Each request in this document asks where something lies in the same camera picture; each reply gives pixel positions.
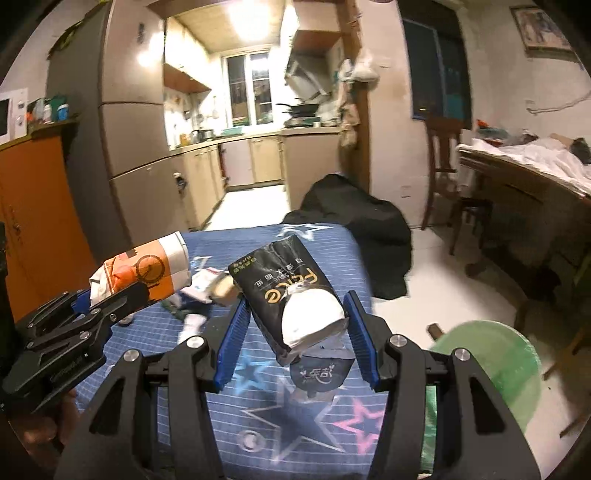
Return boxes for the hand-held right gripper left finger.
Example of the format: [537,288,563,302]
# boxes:
[55,298,252,480]

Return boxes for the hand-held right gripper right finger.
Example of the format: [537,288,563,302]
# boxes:
[342,290,543,480]

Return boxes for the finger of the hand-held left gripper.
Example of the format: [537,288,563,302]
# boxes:
[18,281,151,352]
[25,288,93,336]

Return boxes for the white face mask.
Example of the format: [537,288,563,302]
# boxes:
[178,311,208,343]

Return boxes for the orange white paper bag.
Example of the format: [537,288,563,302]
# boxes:
[89,232,193,308]

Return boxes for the tan cardboard box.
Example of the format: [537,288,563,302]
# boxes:
[210,278,237,306]

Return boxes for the white plastic mailer bag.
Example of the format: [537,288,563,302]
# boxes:
[182,268,232,305]

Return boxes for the black tissue pack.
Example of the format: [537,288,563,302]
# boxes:
[228,234,356,403]

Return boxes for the green-lined waste bin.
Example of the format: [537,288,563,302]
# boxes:
[425,320,544,433]

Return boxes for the person's left hand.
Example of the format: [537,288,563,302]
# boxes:
[23,390,90,462]

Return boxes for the blue star-print tablecloth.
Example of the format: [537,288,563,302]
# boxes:
[76,222,439,480]

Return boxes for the orange wooden cabinet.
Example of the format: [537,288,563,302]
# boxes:
[0,133,99,324]

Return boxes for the large black bag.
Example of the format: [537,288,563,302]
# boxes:
[281,174,413,300]

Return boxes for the grey refrigerator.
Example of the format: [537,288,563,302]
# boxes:
[46,0,186,251]

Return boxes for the beige kitchen base cabinets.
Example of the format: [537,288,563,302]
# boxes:
[175,128,343,232]

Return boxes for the wooden chair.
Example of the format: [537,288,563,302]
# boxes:
[422,115,491,256]
[542,318,591,439]

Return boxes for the white microwave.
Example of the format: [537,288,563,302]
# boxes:
[0,90,29,145]

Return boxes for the wooden dining table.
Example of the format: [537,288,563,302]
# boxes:
[455,143,591,334]

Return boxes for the hanging beige cloth bag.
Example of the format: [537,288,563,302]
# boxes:
[339,104,361,148]

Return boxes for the black wok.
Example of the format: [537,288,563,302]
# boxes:
[276,102,320,117]

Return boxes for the barred kitchen window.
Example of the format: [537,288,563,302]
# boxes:
[224,51,274,127]

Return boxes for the white cloth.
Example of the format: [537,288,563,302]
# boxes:
[457,134,591,199]

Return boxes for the pile of coloured clothes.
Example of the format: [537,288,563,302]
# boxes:
[475,119,509,139]

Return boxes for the steel range hood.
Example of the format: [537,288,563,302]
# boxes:
[284,46,336,105]

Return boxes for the hanging white plastic bag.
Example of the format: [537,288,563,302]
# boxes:
[351,46,384,84]

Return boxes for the dark window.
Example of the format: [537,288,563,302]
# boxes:
[402,7,474,131]

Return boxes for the black plastic bag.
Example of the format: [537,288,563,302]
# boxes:
[570,137,591,166]

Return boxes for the ceiling light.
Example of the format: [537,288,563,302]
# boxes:
[226,0,287,45]

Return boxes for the framed elephant picture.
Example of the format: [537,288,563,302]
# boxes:
[510,4,578,59]

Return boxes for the beige wall cabinet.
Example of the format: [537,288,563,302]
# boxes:
[163,18,213,94]

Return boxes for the white wall cable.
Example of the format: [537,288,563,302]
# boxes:
[529,95,591,114]

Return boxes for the wall cabinet above hood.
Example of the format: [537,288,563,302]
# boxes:
[292,0,345,57]

